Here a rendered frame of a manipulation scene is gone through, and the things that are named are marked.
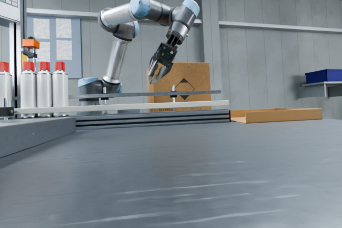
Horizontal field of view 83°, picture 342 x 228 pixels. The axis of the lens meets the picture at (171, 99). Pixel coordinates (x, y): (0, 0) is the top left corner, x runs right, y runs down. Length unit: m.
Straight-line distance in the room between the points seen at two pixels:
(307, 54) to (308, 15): 0.83
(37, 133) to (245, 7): 4.17
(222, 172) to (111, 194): 0.11
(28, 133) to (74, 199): 0.30
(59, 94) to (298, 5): 4.90
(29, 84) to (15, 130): 0.44
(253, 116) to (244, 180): 0.55
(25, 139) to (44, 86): 0.40
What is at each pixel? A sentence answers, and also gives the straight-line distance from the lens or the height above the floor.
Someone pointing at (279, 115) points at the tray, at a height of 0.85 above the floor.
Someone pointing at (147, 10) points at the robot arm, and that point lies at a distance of 0.81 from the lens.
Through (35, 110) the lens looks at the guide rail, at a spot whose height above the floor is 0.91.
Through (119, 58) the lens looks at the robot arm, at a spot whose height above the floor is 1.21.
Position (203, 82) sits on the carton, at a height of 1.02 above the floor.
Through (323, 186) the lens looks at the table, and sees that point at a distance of 0.21.
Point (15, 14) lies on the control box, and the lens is 1.11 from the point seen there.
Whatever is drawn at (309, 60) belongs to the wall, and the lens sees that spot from 5.01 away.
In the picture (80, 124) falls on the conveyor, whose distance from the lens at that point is 0.75.
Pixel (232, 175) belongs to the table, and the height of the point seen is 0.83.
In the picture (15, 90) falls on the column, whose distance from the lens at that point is 1.05.
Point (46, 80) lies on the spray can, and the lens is 0.84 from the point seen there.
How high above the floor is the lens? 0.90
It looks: 2 degrees up
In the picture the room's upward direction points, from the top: 2 degrees counter-clockwise
